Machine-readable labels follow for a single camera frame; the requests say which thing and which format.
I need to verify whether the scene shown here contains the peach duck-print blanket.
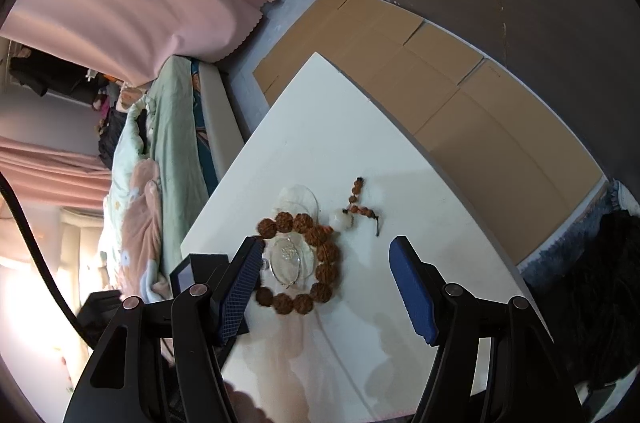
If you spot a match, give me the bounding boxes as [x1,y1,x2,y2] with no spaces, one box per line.
[116,158,174,302]

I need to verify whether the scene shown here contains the person's right hand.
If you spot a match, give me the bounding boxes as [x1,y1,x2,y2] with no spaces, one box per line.
[222,382,273,423]

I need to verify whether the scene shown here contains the large brown bead bracelet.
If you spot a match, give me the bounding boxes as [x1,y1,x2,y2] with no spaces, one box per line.
[254,211,344,315]

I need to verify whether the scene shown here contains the plush toys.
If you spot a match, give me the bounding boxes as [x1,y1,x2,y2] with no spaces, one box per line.
[91,82,127,116]

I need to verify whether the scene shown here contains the dark clothes pile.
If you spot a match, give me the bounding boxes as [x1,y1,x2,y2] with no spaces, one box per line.
[96,108,127,170]

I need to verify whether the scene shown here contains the hanging clothes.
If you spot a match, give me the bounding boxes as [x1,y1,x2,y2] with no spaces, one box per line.
[9,46,103,100]

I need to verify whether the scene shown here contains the narrow pink curtain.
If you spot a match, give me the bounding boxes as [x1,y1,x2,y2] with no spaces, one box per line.
[0,136,115,216]

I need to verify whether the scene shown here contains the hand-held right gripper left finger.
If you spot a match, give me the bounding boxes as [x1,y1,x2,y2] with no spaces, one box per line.
[62,235,266,423]

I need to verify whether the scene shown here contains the black cable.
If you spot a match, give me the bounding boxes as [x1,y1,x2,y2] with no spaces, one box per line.
[0,172,97,346]

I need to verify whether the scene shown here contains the bed with green sheet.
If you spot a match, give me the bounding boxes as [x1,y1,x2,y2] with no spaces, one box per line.
[96,56,247,304]

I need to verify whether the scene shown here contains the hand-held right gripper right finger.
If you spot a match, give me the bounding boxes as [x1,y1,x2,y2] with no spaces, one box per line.
[390,235,588,423]

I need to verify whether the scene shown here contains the flat brown cardboard sheet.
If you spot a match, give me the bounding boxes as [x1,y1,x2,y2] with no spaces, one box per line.
[252,0,607,265]

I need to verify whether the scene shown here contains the dark shaggy rug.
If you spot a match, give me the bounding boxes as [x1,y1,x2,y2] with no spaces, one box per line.
[517,180,640,406]

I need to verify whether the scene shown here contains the small bead string white pendant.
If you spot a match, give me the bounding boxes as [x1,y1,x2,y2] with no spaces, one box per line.
[327,176,385,237]

